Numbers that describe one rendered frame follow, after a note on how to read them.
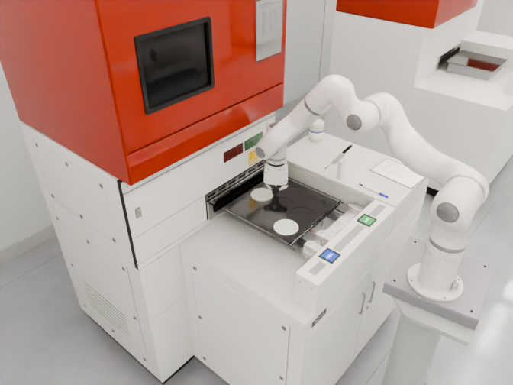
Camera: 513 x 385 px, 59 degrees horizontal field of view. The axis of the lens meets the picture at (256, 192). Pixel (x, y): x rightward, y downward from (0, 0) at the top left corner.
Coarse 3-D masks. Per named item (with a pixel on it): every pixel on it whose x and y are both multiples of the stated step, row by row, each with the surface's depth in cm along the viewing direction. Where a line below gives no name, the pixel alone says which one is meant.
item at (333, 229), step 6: (342, 216) 189; (348, 216) 189; (354, 216) 189; (336, 222) 186; (342, 222) 186; (348, 222) 186; (330, 228) 183; (336, 228) 183; (330, 234) 180; (336, 234) 180; (306, 252) 171; (306, 258) 172
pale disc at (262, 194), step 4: (260, 188) 203; (264, 188) 203; (252, 192) 200; (256, 192) 200; (260, 192) 200; (264, 192) 200; (268, 192) 200; (252, 196) 198; (256, 196) 197; (260, 196) 197; (264, 196) 197; (268, 196) 197; (272, 196) 197; (256, 200) 195; (260, 200) 195; (264, 200) 195
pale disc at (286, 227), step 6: (276, 222) 183; (282, 222) 183; (288, 222) 183; (294, 222) 183; (276, 228) 180; (282, 228) 180; (288, 228) 180; (294, 228) 180; (282, 234) 177; (288, 234) 177
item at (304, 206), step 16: (288, 192) 200; (304, 192) 200; (240, 208) 191; (256, 208) 191; (272, 208) 191; (288, 208) 191; (304, 208) 191; (320, 208) 191; (256, 224) 182; (272, 224) 182; (304, 224) 182; (288, 240) 174
